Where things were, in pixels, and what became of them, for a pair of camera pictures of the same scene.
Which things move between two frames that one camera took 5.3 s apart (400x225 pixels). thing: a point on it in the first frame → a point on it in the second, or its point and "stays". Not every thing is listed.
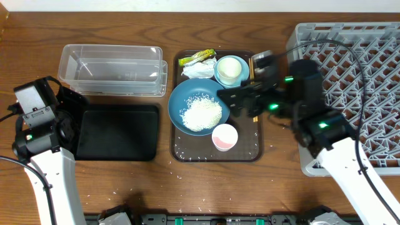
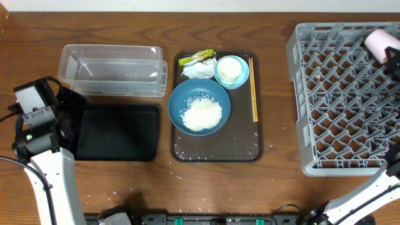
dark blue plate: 195,108 stays
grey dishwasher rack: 360,62 stays
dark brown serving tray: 190,149 stays
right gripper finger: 236,99 → 393,55
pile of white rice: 202,113 stays
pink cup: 224,137 → 377,40
